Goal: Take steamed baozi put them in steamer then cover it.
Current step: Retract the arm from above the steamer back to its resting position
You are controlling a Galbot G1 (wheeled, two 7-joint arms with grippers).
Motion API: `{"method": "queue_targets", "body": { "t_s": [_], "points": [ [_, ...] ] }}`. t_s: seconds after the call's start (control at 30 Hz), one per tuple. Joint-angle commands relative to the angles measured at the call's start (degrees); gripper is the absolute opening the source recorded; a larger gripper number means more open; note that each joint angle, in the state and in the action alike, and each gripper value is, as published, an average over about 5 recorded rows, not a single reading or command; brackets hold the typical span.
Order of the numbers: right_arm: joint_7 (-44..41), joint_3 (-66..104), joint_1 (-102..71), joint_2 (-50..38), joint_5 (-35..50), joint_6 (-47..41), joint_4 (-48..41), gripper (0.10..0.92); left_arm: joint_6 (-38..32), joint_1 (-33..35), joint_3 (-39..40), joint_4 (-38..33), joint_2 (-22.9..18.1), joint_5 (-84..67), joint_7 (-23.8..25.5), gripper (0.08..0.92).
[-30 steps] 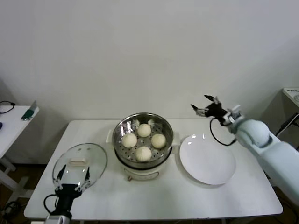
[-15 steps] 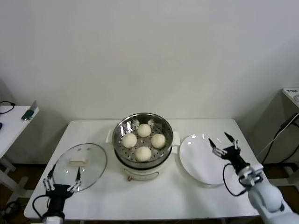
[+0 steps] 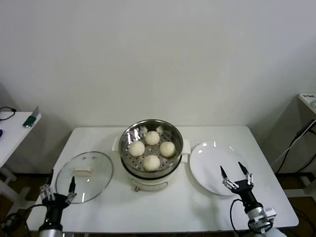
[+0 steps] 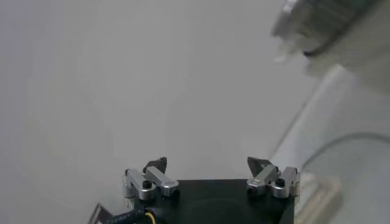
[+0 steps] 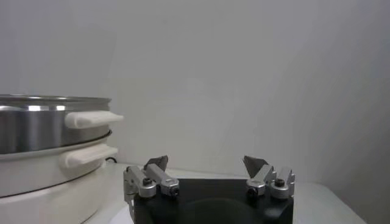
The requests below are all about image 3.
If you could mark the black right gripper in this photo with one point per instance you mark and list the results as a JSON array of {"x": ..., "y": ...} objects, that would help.
[{"x": 245, "y": 193}]

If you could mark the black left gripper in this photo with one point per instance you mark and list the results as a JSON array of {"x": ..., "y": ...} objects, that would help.
[{"x": 55, "y": 205}]

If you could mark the white steamed baozi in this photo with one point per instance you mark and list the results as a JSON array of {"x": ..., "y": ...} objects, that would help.
[
  {"x": 151, "y": 137},
  {"x": 168, "y": 149},
  {"x": 136, "y": 148},
  {"x": 151, "y": 162}
]

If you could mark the pale right robot arm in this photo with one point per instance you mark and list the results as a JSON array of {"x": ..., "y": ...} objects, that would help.
[{"x": 258, "y": 222}]

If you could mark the perforated steel steamer basket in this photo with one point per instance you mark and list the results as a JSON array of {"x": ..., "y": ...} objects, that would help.
[{"x": 172, "y": 133}]

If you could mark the white round plate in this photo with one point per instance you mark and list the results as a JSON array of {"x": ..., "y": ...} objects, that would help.
[{"x": 209, "y": 165}]

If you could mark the white side table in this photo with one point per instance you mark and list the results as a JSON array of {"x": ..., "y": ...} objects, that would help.
[{"x": 14, "y": 128}]

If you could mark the white electric cooker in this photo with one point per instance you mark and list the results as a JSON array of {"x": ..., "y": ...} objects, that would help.
[{"x": 148, "y": 184}]

